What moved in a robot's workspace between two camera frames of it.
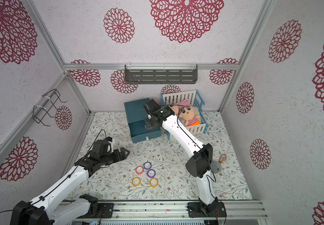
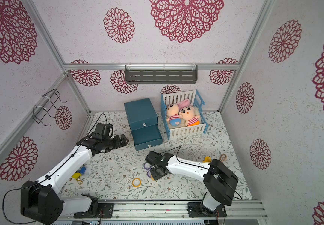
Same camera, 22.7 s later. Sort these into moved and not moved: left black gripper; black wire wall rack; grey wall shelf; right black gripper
Moved: left black gripper; right black gripper
Not moved: black wire wall rack; grey wall shelf
